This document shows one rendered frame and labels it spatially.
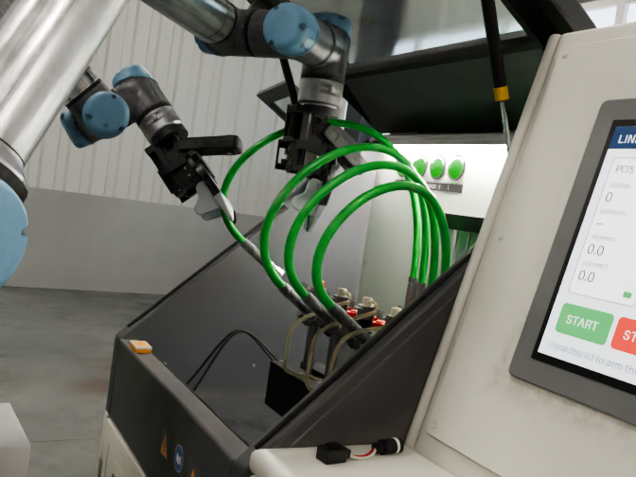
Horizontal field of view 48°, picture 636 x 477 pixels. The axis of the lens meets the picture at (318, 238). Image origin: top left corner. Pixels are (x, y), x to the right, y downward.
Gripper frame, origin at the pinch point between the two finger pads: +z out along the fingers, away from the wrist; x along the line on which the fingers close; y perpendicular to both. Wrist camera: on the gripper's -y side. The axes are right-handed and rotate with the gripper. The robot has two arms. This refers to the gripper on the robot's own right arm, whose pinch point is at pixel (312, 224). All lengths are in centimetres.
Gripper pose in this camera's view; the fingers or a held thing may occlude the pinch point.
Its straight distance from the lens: 123.9
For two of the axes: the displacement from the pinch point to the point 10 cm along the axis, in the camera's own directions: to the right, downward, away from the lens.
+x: 4.7, 1.2, -8.8
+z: -1.4, 9.9, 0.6
